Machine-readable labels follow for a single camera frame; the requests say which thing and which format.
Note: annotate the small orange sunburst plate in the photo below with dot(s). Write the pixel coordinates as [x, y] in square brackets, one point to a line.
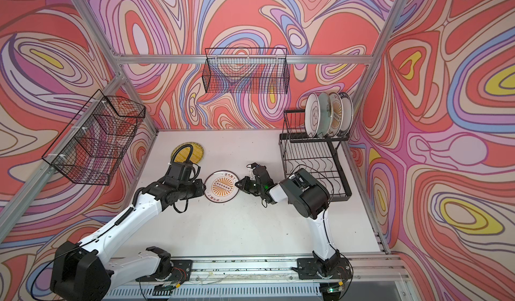
[221, 186]

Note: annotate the yellow green woven tray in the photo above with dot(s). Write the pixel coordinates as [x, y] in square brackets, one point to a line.
[191, 151]

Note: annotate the black wire basket left wall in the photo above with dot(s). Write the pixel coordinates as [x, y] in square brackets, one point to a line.
[98, 144]

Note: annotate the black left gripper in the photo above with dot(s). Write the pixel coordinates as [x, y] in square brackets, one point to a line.
[200, 190]

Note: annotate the black wire basket back wall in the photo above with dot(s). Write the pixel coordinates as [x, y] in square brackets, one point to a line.
[254, 70]

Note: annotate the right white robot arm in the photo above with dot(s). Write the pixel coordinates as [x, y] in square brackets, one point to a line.
[311, 200]

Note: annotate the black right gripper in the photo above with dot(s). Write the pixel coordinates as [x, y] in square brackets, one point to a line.
[245, 181]

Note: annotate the green rim lettered plate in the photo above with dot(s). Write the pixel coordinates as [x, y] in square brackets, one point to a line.
[347, 114]

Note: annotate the black two-tier dish rack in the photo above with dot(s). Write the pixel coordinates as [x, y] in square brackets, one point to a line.
[318, 155]

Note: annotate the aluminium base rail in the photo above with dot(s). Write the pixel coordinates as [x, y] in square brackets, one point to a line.
[285, 268]

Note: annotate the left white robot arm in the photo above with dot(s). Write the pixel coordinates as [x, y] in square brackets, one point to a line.
[86, 270]

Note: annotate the white plate green quatrefoil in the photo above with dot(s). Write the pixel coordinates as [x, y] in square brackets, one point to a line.
[312, 116]

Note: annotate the light blue flower plate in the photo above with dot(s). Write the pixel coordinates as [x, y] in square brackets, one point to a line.
[326, 113]

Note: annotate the black wire basket wall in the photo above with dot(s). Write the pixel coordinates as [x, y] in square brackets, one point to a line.
[98, 144]
[254, 70]

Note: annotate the large orange sunburst plate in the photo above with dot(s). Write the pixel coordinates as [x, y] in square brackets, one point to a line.
[337, 114]

